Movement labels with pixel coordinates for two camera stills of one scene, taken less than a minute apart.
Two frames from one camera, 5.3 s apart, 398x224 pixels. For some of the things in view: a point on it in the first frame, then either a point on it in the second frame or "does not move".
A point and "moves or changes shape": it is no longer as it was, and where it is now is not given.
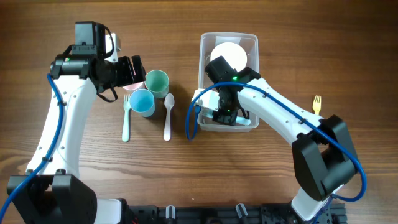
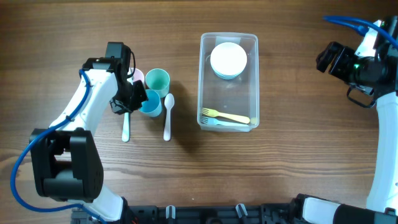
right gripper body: (224, 115) → (336, 62)
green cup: (157, 81) does not move
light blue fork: (242, 120) → (215, 121)
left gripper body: (126, 71) → (131, 101)
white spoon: (169, 101) does not move
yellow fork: (317, 104) → (215, 114)
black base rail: (334, 213) does not move
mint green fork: (125, 135) does not move
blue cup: (142, 101) moves or changes shape
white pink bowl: (232, 53) does not move
